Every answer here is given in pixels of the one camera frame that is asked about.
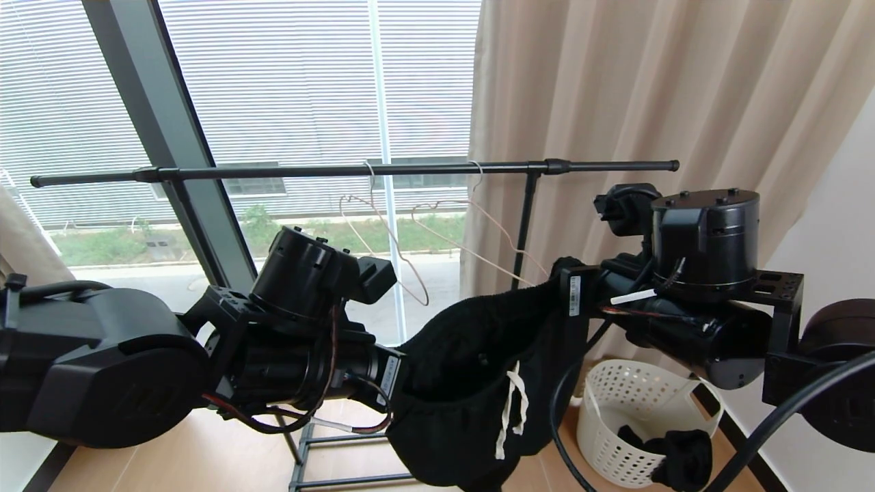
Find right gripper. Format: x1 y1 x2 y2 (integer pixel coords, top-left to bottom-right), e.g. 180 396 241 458
555 254 774 391

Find pink clothes hanger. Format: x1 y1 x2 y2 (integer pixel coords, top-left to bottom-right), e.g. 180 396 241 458
412 162 549 288
340 162 431 307

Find black shorts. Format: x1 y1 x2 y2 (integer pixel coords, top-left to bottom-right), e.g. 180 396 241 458
386 256 593 492

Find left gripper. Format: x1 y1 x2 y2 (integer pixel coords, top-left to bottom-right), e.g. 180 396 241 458
231 327 405 414

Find window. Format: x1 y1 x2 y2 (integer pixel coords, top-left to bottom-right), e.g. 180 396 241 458
0 0 483 349

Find white laundry basket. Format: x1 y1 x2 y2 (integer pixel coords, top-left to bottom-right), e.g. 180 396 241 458
576 360 724 490

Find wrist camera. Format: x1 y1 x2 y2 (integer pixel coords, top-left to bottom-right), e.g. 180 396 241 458
593 182 662 238
352 255 399 306

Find black clothes rack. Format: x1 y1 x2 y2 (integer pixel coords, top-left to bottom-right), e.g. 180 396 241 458
31 159 681 492

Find heap of clothes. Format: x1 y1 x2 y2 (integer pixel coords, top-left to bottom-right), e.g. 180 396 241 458
619 425 714 492

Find black cable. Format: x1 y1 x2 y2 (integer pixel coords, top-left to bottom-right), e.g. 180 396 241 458
549 318 616 492
704 350 875 492

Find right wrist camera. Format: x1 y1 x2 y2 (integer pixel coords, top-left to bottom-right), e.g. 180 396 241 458
593 182 662 238

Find beige curtain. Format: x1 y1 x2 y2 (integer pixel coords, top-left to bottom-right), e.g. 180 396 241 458
459 0 875 411
0 184 76 288

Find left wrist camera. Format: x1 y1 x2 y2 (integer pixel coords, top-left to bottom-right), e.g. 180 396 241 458
352 255 399 306

